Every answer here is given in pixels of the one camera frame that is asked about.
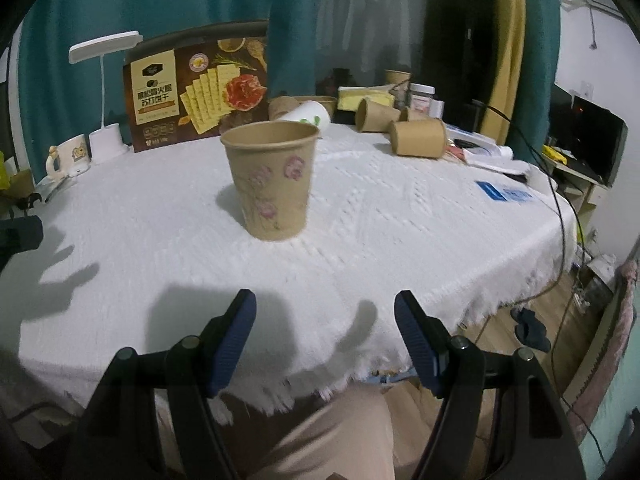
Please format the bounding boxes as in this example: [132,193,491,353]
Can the floral brown paper cup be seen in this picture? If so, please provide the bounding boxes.
[220,122,320,240]

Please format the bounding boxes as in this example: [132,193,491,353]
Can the white paper cup green print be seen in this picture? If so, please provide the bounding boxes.
[278,101,332,133]

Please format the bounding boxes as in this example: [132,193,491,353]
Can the large brown paper cup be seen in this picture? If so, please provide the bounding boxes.
[390,118,448,159]

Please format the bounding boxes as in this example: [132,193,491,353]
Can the brown paper cup lying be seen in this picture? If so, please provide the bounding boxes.
[355,99,400,133]

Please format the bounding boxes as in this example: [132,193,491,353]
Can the upright brown paper cup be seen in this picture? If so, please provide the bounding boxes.
[385,70,411,110]

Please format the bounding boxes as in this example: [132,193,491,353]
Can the white cartoon mug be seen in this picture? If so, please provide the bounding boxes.
[46,134,90,181]

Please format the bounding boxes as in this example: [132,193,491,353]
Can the white knitted tablecloth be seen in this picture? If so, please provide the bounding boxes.
[1,125,576,413]

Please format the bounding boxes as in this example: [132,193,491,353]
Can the white desk lamp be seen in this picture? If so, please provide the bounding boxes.
[68,30,143,165]

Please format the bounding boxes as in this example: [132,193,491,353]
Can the teal curtain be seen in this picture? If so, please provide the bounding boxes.
[17,0,318,180]

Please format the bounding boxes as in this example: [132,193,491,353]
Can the person's beige trouser leg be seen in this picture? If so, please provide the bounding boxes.
[216,380,442,479]

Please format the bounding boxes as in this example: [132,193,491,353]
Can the brown cracker box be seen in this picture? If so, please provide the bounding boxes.
[124,29,268,153]

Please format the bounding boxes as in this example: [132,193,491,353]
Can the blue white card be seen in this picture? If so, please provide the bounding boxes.
[476,181,535,204]

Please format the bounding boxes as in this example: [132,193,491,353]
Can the white desk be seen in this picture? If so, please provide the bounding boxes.
[544,155,608,243]

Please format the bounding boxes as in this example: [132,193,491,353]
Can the white papers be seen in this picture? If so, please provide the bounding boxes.
[446,125,529,177]

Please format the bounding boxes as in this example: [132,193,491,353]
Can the black monitor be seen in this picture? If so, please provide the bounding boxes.
[548,84,628,186]

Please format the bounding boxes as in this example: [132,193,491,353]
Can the yellow tissue pack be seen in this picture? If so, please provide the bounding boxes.
[337,86,395,112]

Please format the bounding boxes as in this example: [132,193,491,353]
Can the clear jar white lid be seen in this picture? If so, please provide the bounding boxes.
[409,82,435,115]

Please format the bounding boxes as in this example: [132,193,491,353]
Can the yellow curtain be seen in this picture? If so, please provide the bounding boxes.
[488,0,526,118]

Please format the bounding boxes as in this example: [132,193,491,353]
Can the black cable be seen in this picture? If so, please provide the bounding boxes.
[472,100,609,466]

